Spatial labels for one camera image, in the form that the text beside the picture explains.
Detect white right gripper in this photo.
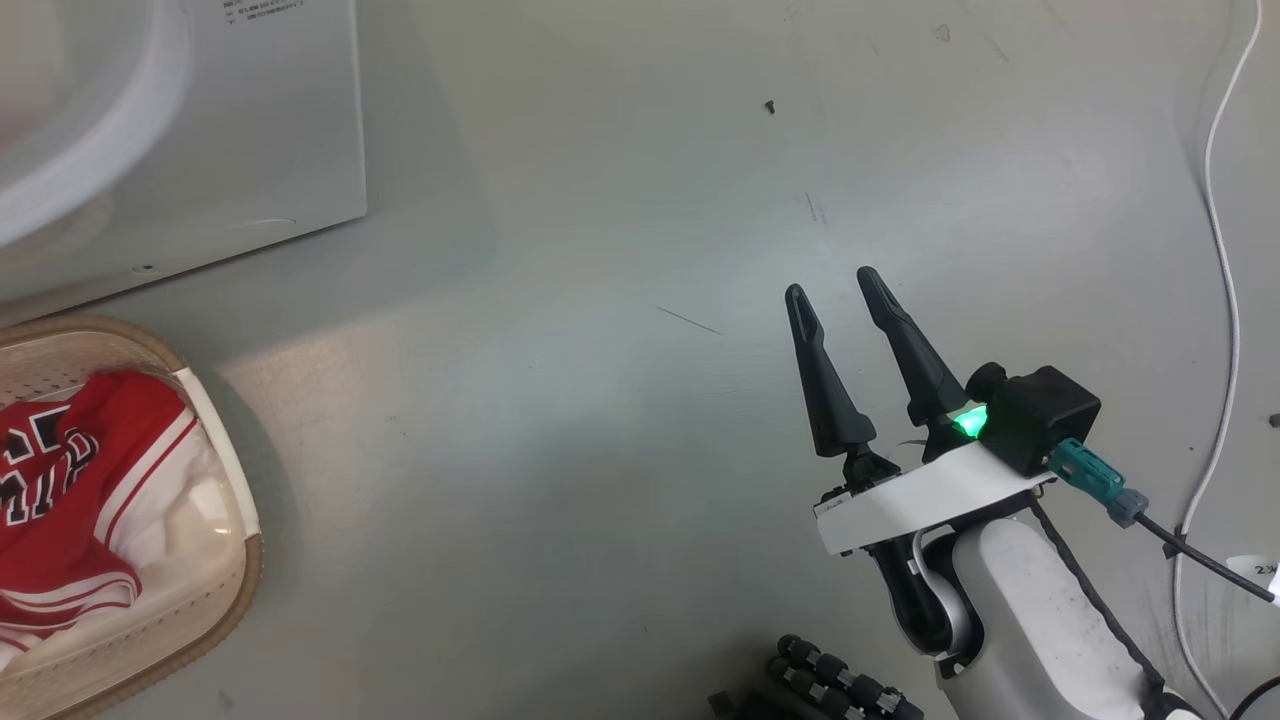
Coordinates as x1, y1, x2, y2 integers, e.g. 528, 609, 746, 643
785, 266, 1056, 557

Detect red and white Bulls jersey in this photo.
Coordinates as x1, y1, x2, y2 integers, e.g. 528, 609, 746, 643
0, 370, 247, 671

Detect white washing machine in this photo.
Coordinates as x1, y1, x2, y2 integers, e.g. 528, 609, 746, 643
0, 0, 368, 327

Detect cream perforated laundry basket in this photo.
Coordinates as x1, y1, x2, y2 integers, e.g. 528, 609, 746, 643
0, 315, 264, 720

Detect teal right camera connector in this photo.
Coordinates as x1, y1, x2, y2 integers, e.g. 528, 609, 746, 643
1048, 437, 1151, 529

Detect black sleeved right arm cable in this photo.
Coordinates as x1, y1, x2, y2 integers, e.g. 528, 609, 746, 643
1030, 500, 1176, 706

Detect white floor cable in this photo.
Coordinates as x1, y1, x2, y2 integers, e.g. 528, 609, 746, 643
1172, 0, 1264, 720

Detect black right camera cable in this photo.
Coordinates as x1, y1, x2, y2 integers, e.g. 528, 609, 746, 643
1135, 510, 1280, 607

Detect white cable tag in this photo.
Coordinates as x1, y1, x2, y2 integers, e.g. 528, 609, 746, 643
1225, 555, 1280, 601

